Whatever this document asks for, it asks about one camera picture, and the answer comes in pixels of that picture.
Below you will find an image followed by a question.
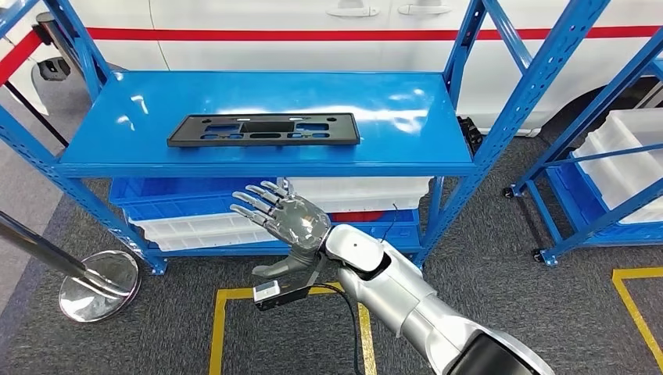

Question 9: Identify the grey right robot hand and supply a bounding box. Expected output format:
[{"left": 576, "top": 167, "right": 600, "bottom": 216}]
[{"left": 229, "top": 180, "right": 332, "bottom": 280}]

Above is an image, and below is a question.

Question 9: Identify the black plastic panel part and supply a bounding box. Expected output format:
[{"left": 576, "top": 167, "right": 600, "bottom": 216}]
[{"left": 167, "top": 112, "right": 361, "bottom": 149}]

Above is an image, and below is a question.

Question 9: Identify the red part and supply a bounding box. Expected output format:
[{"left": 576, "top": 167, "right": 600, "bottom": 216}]
[{"left": 344, "top": 211, "right": 387, "bottom": 223}]

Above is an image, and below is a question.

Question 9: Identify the blue metal shelf rack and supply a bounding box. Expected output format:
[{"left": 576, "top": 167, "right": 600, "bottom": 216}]
[{"left": 0, "top": 0, "right": 612, "bottom": 277}]

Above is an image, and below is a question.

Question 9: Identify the blue wheeled shelf rack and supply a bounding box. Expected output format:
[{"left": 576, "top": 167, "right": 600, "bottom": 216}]
[{"left": 502, "top": 28, "right": 663, "bottom": 267}]

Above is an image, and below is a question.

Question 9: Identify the white plastic crate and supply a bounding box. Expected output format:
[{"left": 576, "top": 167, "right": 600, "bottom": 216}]
[
  {"left": 129, "top": 212, "right": 275, "bottom": 241},
  {"left": 147, "top": 230, "right": 281, "bottom": 253},
  {"left": 277, "top": 177, "right": 433, "bottom": 204},
  {"left": 310, "top": 197, "right": 431, "bottom": 214},
  {"left": 572, "top": 107, "right": 663, "bottom": 224}
]

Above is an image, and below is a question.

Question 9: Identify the blue plastic crate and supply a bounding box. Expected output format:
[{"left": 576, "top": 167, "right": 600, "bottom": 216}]
[
  {"left": 331, "top": 206, "right": 423, "bottom": 248},
  {"left": 109, "top": 177, "right": 283, "bottom": 223},
  {"left": 546, "top": 160, "right": 663, "bottom": 245}
]

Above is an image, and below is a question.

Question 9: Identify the yellow floor tape square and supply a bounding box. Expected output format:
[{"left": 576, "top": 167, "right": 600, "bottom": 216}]
[
  {"left": 611, "top": 266, "right": 663, "bottom": 371},
  {"left": 208, "top": 281, "right": 378, "bottom": 375}
]

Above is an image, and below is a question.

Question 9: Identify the white car with red stripe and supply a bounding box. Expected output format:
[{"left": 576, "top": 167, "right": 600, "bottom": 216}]
[{"left": 0, "top": 0, "right": 663, "bottom": 138}]

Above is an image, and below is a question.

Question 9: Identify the red barrier belt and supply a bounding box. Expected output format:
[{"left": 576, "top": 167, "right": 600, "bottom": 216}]
[{"left": 0, "top": 30, "right": 44, "bottom": 87}]

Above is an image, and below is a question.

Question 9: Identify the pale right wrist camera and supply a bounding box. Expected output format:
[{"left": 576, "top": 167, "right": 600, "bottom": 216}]
[{"left": 252, "top": 255, "right": 328, "bottom": 312}]

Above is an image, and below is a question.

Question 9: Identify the black camera cable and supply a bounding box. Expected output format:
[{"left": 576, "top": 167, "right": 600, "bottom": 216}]
[{"left": 310, "top": 281, "right": 364, "bottom": 375}]

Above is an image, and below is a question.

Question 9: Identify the black plastic bracket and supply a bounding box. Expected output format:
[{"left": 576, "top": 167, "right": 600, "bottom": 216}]
[{"left": 457, "top": 116, "right": 484, "bottom": 155}]

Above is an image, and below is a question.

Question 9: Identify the chrome stanchion post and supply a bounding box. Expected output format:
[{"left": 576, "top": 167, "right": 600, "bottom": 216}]
[
  {"left": 34, "top": 11, "right": 105, "bottom": 99},
  {"left": 0, "top": 211, "right": 142, "bottom": 324}
]

